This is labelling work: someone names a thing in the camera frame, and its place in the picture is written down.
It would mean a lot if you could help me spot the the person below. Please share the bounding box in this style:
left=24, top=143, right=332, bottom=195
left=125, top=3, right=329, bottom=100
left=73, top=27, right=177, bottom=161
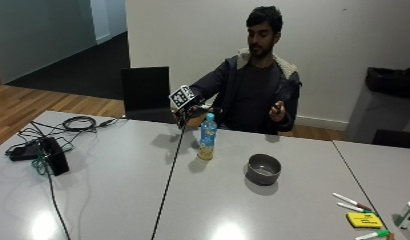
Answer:
left=188, top=5, right=302, bottom=136

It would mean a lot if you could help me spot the clear bottle with blue label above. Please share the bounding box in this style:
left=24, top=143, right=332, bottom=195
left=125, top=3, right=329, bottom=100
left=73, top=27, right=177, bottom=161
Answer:
left=197, top=112, right=218, bottom=161

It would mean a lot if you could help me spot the grey metal bowl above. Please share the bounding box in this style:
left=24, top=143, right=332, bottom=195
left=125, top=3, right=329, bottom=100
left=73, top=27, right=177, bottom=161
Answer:
left=246, top=153, right=282, bottom=186

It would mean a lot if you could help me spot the white cube with black markers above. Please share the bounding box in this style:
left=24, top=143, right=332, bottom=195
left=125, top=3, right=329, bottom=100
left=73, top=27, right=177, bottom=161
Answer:
left=168, top=84, right=199, bottom=110

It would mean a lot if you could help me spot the grey bin with black bag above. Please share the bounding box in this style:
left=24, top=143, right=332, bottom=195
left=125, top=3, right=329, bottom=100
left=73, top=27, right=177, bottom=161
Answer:
left=345, top=66, right=410, bottom=144

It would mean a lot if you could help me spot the dark chair back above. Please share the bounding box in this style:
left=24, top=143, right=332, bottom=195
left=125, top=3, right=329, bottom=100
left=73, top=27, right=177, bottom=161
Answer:
left=372, top=128, right=410, bottom=150

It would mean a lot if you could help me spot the black chair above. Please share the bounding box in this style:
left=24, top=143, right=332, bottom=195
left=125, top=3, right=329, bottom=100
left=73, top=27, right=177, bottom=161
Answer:
left=120, top=66, right=179, bottom=125

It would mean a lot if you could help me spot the white marker with green cap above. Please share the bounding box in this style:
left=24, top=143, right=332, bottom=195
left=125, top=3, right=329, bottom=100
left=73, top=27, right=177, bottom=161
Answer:
left=336, top=201, right=376, bottom=214
left=354, top=229, right=392, bottom=240

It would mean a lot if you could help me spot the yellow sticky note pad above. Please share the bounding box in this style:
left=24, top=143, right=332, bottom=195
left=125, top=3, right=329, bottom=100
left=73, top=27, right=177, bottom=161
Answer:
left=345, top=211, right=385, bottom=230

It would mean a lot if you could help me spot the white plastic bottle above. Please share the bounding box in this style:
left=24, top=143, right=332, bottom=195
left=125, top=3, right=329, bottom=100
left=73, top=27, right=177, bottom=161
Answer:
left=397, top=197, right=410, bottom=230

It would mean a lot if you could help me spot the black electronic box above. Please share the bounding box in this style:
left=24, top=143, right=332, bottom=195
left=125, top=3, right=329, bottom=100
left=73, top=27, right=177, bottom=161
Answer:
left=37, top=136, right=71, bottom=177

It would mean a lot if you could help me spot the black flat device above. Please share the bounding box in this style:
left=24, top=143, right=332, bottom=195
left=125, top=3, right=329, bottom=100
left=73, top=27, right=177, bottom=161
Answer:
left=5, top=141, right=43, bottom=162

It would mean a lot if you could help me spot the black glove cable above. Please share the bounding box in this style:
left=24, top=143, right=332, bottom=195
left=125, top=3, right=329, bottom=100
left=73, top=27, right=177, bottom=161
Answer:
left=149, top=120, right=189, bottom=240

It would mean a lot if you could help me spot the coiled black cable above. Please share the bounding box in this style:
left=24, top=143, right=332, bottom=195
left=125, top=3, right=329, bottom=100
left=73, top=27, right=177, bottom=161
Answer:
left=61, top=115, right=120, bottom=134

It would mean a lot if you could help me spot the green cable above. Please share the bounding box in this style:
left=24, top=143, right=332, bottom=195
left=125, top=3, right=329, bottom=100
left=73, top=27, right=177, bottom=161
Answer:
left=31, top=146, right=52, bottom=176

